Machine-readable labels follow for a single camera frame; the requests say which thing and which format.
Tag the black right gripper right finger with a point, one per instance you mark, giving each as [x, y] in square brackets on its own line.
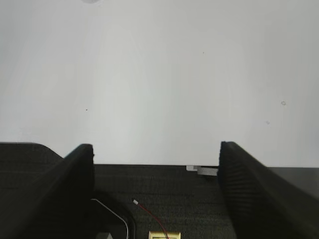
[261, 204]

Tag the grey metal bracket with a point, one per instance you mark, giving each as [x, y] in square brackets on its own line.
[203, 170]

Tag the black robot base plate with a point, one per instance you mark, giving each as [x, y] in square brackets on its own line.
[129, 201]

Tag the yellow framed label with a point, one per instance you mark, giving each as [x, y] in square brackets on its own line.
[163, 235]

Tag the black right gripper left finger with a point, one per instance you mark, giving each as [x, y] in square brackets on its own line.
[44, 195]

